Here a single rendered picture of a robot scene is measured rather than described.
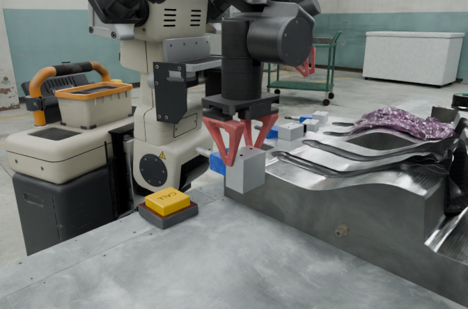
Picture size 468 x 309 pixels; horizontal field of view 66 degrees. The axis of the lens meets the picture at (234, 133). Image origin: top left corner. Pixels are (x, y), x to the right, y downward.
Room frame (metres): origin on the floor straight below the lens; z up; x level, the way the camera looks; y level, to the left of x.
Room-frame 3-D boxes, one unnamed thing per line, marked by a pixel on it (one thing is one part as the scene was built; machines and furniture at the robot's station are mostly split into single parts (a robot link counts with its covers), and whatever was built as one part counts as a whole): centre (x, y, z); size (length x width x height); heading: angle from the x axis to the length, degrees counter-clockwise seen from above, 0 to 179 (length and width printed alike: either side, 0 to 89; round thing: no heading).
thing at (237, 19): (0.51, -0.02, 1.12); 0.07 x 0.06 x 0.07; 40
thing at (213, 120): (0.50, 0.00, 0.99); 0.07 x 0.07 x 0.09; 46
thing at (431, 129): (0.91, -0.43, 0.90); 0.26 x 0.18 x 0.08; 63
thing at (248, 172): (0.54, 0.02, 0.94); 0.13 x 0.05 x 0.05; 45
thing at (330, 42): (5.37, -1.01, 0.50); 0.98 x 0.55 x 1.01; 68
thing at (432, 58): (7.09, -3.39, 0.47); 1.52 x 0.77 x 0.94; 43
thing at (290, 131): (0.83, -0.10, 0.89); 0.13 x 0.05 x 0.05; 44
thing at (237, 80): (0.51, -0.01, 1.06); 0.10 x 0.07 x 0.07; 136
